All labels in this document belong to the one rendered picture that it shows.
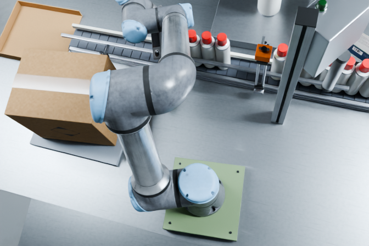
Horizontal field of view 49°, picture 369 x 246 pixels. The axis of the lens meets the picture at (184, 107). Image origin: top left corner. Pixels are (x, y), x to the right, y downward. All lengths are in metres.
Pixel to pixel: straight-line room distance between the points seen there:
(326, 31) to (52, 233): 1.14
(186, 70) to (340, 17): 0.35
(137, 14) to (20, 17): 0.82
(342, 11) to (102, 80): 0.55
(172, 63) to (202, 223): 0.66
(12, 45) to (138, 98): 1.10
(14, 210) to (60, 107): 1.35
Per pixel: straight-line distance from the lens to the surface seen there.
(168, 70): 0.90
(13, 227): 2.60
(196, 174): 1.20
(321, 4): 0.95
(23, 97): 1.42
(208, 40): 1.38
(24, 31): 1.92
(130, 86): 0.89
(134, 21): 1.24
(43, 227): 1.60
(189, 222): 1.41
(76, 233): 1.55
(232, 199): 1.42
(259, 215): 1.45
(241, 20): 1.65
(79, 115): 1.31
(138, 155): 1.05
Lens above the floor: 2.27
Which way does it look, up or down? 69 degrees down
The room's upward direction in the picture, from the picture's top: 19 degrees counter-clockwise
